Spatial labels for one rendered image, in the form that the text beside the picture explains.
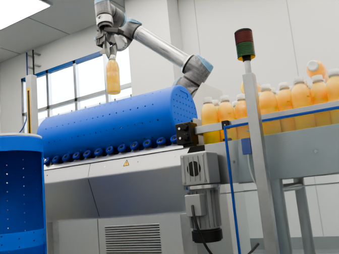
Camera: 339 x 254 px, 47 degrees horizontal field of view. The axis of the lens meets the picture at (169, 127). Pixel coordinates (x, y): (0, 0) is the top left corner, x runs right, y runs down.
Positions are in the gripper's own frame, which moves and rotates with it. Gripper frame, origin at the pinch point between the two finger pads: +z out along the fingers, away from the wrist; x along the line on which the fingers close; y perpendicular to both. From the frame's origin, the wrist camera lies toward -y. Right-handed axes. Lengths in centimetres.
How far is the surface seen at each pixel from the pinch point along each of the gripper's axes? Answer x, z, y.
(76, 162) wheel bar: 5, 52, 28
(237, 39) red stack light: 29, 34, -79
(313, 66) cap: 1, 43, -97
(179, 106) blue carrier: -3, 38, -34
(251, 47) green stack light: 27, 38, -83
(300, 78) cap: 3, 47, -91
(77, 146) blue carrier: 6, 44, 26
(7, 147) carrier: 51, 50, 21
